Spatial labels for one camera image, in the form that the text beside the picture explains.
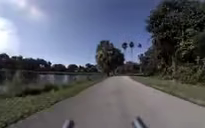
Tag grass slope by trees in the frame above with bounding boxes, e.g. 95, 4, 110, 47
131, 75, 205, 109

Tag dense wood of trees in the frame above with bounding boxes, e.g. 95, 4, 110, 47
138, 0, 205, 85

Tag waterside reeds and bushes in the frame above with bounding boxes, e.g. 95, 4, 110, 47
0, 70, 94, 98

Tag robot's own part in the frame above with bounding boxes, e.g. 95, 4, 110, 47
132, 116, 148, 128
62, 119, 75, 128

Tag grass verge by water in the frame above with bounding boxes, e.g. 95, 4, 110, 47
0, 77, 106, 128

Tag grey asphalt path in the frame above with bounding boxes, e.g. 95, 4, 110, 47
6, 75, 205, 128

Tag tall palm trees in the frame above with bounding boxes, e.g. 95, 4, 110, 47
121, 41, 144, 64

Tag lone dark green tree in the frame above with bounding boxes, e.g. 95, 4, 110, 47
95, 40, 126, 77

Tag distant row of trees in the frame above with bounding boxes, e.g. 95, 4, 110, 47
0, 49, 99, 73

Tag pond water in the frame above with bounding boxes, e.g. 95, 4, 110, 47
0, 70, 103, 95

